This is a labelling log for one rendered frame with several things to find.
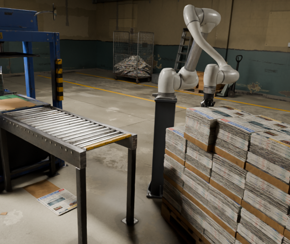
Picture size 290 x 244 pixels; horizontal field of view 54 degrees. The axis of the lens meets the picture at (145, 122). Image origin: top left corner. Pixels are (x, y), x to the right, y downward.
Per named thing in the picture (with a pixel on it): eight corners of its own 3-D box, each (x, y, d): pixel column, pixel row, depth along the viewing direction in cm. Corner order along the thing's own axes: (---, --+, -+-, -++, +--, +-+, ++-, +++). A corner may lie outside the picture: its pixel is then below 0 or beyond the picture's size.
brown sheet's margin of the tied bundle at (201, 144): (201, 135, 219) (201, 129, 218) (226, 148, 194) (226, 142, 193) (183, 137, 213) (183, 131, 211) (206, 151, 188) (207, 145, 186)
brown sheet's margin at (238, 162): (255, 144, 205) (256, 138, 204) (289, 160, 180) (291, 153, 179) (212, 150, 189) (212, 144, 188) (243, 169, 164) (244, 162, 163)
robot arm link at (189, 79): (170, 83, 281) (190, 83, 289) (177, 93, 270) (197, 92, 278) (195, 4, 232) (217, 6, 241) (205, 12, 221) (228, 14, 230)
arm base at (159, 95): (153, 95, 280) (153, 89, 279) (175, 96, 278) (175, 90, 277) (151, 99, 263) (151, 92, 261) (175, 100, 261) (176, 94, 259)
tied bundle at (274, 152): (290, 160, 181) (297, 125, 174) (336, 181, 155) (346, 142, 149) (244, 170, 165) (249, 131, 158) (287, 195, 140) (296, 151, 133)
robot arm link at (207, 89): (218, 86, 210) (217, 94, 212) (210, 83, 218) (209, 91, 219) (209, 86, 206) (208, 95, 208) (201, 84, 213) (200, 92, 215)
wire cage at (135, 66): (152, 82, 1027) (154, 32, 979) (136, 84, 967) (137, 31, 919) (128, 78, 1103) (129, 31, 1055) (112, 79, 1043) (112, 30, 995)
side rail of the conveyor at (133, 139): (137, 148, 231) (137, 134, 227) (132, 150, 227) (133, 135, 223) (47, 114, 315) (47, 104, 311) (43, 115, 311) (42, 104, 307)
